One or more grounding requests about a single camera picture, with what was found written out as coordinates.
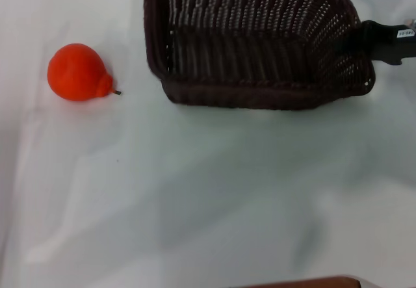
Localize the black woven rectangular basket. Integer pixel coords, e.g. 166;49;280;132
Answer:
143;0;376;111

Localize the white table cloth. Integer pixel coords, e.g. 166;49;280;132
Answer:
0;0;416;288

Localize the brown rounded panel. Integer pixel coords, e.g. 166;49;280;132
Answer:
233;276;362;288

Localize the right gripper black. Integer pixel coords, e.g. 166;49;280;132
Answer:
334;20;416;67

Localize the orange toy pear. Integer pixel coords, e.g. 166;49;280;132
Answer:
47;43;123;101

